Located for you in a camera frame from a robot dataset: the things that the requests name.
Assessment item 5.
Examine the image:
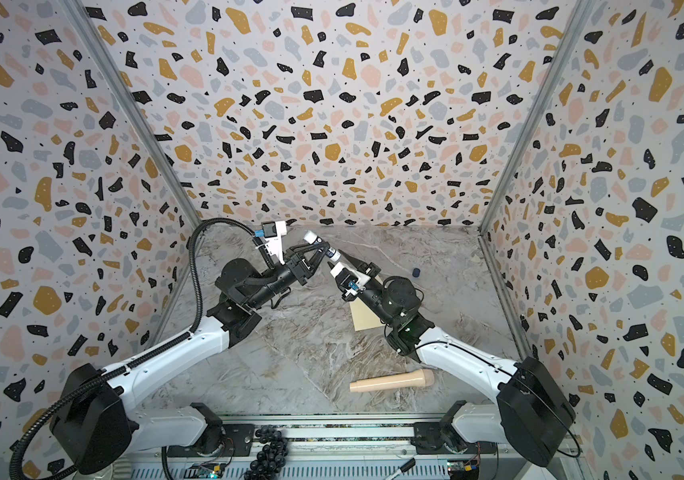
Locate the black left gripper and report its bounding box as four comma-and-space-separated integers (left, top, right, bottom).
247, 242, 327, 313

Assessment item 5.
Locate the blue white glue stick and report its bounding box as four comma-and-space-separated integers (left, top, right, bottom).
303, 230, 341, 264

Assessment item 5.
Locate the cream paper envelope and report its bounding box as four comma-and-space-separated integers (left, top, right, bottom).
349, 295, 382, 332

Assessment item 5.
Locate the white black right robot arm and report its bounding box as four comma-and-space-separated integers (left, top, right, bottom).
329, 255, 575, 467

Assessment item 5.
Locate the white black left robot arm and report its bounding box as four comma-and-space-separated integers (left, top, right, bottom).
50, 238, 340, 474

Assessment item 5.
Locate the beige toy microphone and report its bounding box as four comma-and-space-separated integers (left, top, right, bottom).
349, 369, 435, 393

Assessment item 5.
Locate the black marker pen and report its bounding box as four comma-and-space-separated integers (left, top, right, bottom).
385, 458, 416, 480

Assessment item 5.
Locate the black bead cluster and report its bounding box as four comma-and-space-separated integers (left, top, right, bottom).
243, 425, 289, 480

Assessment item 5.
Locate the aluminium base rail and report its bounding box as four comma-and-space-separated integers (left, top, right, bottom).
101, 414, 591, 479

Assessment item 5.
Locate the aluminium corner post left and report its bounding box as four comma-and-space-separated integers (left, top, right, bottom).
60, 1, 201, 228

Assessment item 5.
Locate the aluminium corner post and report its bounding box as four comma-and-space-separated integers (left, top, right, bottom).
60, 1, 201, 228
479, 0, 595, 239

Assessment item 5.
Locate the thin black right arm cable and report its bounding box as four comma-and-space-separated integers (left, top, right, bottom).
413, 338, 582, 460

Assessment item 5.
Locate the black corrugated cable conduit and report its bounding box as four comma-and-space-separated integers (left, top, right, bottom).
8, 217, 259, 480

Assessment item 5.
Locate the aluminium corner post right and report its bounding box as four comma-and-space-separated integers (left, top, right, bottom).
479, 0, 595, 239

